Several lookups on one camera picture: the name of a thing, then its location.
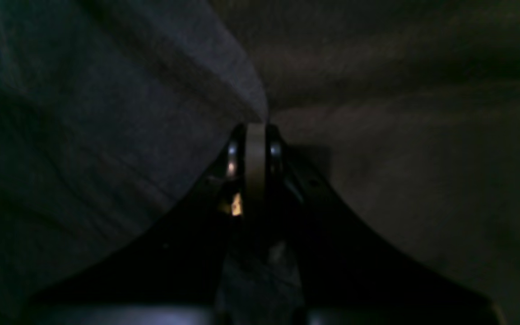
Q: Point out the black table cloth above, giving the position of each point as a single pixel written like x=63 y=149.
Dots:
x=411 y=108

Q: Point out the dark grey T-shirt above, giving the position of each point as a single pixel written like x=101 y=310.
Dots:
x=109 y=111

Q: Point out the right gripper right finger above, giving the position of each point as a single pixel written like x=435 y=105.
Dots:
x=349 y=273

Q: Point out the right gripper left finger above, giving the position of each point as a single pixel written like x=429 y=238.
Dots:
x=178 y=260

